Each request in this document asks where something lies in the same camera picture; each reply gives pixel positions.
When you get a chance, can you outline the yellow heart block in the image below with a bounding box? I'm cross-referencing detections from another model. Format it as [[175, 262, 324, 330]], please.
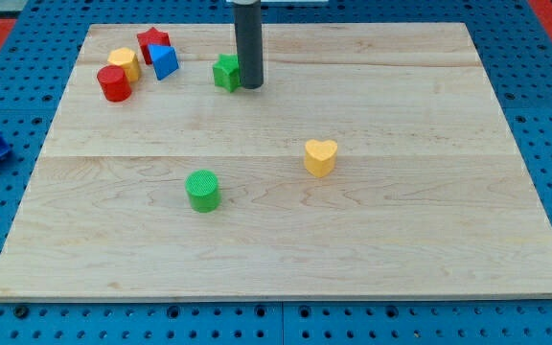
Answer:
[[304, 139, 338, 178]]

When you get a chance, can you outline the green cylinder block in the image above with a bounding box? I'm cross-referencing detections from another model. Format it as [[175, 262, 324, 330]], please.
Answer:
[[185, 170, 220, 213]]

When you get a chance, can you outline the light wooden board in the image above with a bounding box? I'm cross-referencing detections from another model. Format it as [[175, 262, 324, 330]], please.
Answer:
[[0, 23, 552, 303]]

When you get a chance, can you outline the green star block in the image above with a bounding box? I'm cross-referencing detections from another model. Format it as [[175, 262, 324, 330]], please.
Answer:
[[212, 54, 241, 93]]

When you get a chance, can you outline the blue triangle block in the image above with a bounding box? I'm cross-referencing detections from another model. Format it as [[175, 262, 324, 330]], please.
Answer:
[[148, 44, 179, 81]]

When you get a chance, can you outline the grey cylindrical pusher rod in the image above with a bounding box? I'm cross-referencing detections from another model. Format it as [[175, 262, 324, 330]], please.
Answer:
[[232, 0, 264, 89]]

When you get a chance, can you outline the red star block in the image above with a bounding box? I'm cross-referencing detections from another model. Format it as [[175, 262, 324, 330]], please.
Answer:
[[136, 27, 171, 65]]

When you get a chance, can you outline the red cylinder block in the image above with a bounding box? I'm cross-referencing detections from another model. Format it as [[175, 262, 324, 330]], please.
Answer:
[[97, 65, 131, 102]]

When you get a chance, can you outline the yellow hexagon block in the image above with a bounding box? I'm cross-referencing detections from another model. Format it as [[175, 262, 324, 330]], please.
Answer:
[[107, 47, 141, 82]]

